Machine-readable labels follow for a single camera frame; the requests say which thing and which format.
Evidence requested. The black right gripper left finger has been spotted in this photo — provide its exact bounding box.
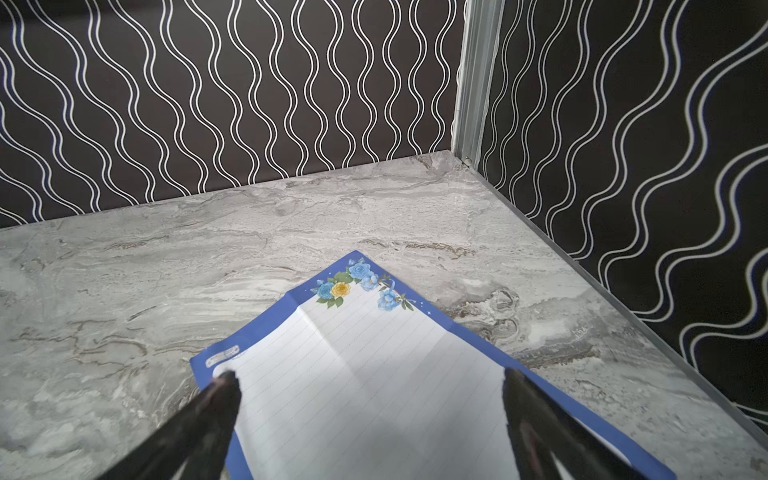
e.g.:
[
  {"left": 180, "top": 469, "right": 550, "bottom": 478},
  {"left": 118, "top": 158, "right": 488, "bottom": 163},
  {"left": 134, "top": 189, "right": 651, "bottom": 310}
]
[{"left": 99, "top": 371, "right": 242, "bottom": 479}]

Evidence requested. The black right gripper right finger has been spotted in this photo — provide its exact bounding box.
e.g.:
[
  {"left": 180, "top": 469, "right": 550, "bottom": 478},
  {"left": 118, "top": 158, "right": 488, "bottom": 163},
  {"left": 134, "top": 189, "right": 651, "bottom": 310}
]
[{"left": 502, "top": 368, "right": 644, "bottom": 479}]

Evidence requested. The blue floral letter paper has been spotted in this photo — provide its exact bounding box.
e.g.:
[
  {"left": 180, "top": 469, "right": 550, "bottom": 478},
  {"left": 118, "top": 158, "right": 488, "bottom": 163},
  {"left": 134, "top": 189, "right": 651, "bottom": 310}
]
[{"left": 190, "top": 250, "right": 679, "bottom": 480}]

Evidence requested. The aluminium corner post right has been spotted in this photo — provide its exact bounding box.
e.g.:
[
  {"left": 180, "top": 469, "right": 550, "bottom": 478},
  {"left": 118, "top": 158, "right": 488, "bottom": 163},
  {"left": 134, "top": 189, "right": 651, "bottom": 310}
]
[{"left": 451, "top": 0, "right": 505, "bottom": 171}]

